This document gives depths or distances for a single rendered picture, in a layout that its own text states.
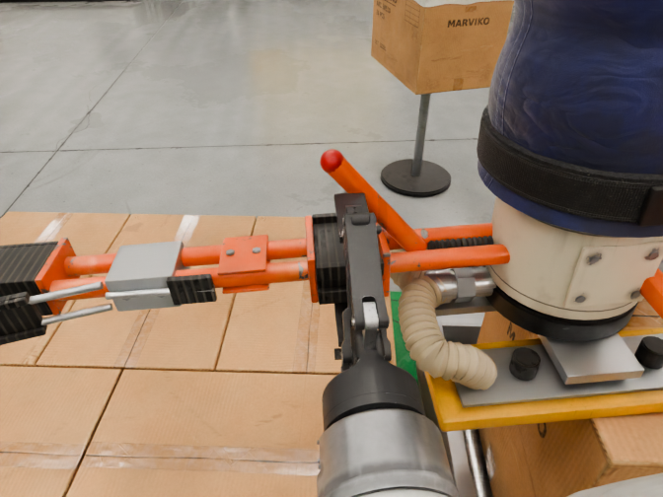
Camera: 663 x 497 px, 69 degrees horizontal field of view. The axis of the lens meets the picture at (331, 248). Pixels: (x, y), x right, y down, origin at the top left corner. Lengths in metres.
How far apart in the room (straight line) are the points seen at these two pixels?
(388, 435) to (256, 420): 0.72
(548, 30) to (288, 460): 0.80
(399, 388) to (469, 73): 2.07
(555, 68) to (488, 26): 1.91
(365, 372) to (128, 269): 0.29
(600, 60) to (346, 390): 0.30
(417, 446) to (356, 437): 0.04
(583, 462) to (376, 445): 0.35
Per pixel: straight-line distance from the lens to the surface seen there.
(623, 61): 0.42
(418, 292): 0.54
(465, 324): 1.14
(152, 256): 0.55
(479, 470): 0.99
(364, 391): 0.35
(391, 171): 2.85
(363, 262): 0.37
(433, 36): 2.21
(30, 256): 0.61
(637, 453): 0.60
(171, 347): 1.18
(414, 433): 0.33
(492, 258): 0.54
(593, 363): 0.58
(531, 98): 0.44
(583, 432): 0.62
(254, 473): 0.97
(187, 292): 0.52
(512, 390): 0.56
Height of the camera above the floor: 1.40
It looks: 38 degrees down
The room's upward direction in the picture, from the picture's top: straight up
